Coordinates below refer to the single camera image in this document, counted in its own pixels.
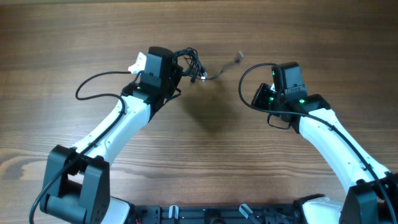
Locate black cable bundle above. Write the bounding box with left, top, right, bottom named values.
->
left=173, top=47, right=244, bottom=83

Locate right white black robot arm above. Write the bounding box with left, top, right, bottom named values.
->
left=250, top=62, right=397, bottom=223

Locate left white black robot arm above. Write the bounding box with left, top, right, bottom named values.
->
left=29, top=47, right=187, bottom=223

